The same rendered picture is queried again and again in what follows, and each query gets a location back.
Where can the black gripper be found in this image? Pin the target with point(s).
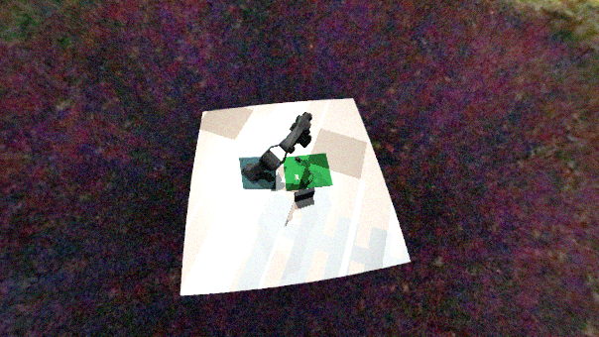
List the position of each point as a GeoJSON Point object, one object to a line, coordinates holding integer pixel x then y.
{"type": "Point", "coordinates": [293, 149]}

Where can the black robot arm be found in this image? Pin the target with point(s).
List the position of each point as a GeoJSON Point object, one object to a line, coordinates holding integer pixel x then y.
{"type": "Point", "coordinates": [269, 160]}

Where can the green circuit board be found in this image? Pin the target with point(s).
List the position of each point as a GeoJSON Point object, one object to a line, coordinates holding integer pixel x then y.
{"type": "Point", "coordinates": [298, 176]}

